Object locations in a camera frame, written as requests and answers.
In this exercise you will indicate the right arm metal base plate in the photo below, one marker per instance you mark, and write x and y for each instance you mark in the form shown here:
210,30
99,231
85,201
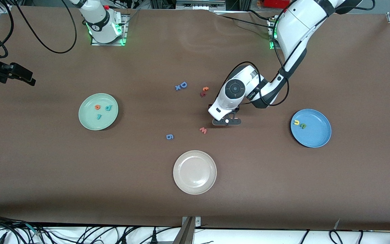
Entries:
96,44

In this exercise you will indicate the white paper tag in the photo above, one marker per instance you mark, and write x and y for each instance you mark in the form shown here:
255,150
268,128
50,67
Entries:
337,224

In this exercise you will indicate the blue letter g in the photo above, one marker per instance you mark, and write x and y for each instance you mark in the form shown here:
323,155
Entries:
169,136

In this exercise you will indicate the red letter w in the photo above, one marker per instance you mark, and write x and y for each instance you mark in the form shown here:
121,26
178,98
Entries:
203,130

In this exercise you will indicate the pale green plate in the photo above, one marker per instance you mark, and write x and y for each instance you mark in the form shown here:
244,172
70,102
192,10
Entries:
90,118

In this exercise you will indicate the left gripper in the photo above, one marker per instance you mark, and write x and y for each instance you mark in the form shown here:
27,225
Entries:
236,109

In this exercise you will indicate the blue plate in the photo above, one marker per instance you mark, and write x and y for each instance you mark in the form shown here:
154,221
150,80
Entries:
315,134

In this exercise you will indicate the aluminium frame rail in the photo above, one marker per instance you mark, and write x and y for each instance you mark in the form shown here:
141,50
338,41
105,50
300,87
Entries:
200,4

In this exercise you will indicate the red box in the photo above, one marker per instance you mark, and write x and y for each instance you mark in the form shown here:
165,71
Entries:
271,3

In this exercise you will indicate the blue letter D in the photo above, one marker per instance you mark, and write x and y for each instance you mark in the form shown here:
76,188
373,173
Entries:
183,84

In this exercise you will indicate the beige plate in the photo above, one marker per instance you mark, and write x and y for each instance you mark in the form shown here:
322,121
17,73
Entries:
195,173

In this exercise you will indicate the teal letter p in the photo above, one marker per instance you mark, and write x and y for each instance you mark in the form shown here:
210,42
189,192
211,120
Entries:
108,108

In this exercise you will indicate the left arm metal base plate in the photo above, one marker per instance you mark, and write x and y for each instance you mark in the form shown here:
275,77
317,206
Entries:
272,46

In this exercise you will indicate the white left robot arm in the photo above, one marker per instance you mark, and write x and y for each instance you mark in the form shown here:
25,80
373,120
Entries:
296,27

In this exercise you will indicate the metal table edge bracket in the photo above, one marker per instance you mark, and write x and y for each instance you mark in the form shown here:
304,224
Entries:
186,234

